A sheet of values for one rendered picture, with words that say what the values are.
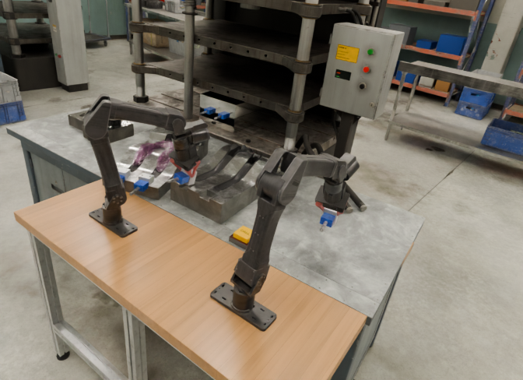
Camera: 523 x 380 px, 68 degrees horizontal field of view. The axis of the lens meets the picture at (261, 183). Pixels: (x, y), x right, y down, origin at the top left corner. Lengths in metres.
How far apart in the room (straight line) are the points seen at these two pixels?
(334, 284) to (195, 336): 0.47
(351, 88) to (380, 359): 1.37
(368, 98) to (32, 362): 1.98
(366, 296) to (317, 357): 0.30
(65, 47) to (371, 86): 4.31
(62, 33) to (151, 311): 4.68
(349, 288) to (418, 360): 1.07
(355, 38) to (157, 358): 1.77
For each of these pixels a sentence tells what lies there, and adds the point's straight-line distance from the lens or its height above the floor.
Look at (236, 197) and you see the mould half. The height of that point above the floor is 0.88.
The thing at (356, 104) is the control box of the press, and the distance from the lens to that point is 2.00.
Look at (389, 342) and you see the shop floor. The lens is 2.33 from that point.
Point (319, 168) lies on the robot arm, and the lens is 1.07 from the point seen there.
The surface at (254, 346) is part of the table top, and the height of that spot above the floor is 0.80.
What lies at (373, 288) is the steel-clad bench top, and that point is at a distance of 1.34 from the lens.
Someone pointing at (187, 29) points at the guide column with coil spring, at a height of 1.31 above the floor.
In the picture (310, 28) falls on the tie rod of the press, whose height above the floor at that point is 1.44.
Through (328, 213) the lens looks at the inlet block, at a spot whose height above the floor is 0.94.
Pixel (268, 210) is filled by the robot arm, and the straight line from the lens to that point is 0.98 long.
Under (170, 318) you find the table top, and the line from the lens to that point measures 1.14.
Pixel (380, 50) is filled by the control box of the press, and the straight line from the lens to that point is 1.93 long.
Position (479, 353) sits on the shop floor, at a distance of 2.53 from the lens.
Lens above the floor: 1.65
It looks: 29 degrees down
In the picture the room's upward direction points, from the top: 7 degrees clockwise
